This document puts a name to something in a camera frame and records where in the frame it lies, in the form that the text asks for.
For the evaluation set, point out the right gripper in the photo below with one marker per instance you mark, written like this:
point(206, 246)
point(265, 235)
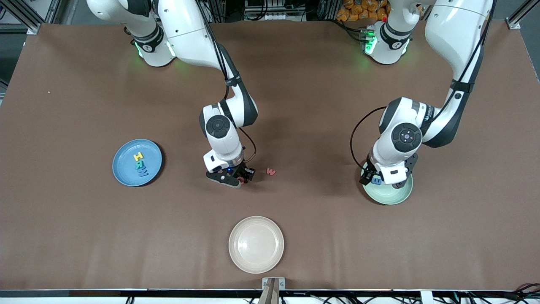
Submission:
point(241, 169)

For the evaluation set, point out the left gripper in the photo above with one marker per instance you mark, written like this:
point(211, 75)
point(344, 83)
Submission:
point(366, 177)

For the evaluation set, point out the blue foam lowercase m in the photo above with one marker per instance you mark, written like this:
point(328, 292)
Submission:
point(377, 181)

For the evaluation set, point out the dark blue foam letter M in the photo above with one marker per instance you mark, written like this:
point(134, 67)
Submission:
point(143, 172)

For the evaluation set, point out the green foam letter R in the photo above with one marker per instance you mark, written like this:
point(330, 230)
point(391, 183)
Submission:
point(139, 165)

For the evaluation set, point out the yellow foam capital H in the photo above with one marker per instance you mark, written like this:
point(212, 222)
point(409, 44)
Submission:
point(138, 156)

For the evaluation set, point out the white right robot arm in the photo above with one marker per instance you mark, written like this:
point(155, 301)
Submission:
point(185, 29)

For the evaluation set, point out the pink foam lowercase w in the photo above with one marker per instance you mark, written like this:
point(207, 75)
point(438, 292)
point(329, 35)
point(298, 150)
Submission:
point(270, 172)

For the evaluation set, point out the green plate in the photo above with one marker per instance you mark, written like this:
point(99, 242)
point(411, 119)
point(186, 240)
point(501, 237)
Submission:
point(392, 196)

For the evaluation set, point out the beige plate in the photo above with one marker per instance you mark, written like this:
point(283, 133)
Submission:
point(256, 245)

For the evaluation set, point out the blue plate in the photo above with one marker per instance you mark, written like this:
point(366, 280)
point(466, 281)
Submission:
point(124, 169)

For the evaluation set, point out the orange packaged items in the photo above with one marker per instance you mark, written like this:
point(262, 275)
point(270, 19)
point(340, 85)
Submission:
point(354, 10)

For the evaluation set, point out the grey metal camera mount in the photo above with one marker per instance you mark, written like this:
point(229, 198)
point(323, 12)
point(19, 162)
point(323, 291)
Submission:
point(273, 291)

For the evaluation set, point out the aluminium frame post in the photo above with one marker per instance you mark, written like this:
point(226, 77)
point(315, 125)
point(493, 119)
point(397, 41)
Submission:
point(514, 21)
point(29, 23)

